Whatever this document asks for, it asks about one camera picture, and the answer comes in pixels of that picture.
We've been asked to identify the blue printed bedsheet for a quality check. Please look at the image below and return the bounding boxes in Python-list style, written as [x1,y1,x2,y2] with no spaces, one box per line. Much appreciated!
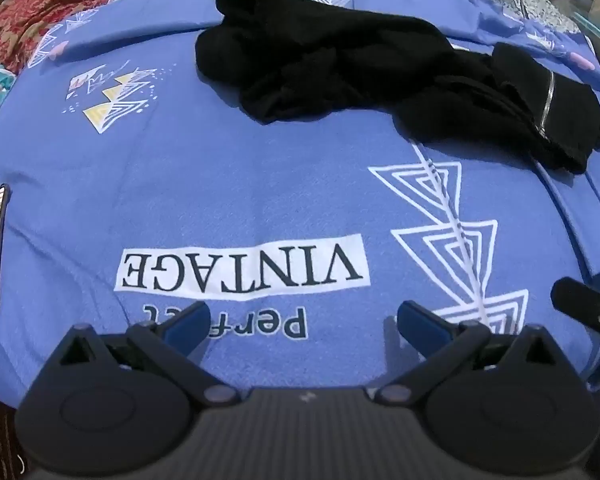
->
[0,0,600,405]

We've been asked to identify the black pants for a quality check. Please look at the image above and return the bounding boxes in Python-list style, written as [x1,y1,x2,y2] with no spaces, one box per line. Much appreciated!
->
[195,0,600,174]

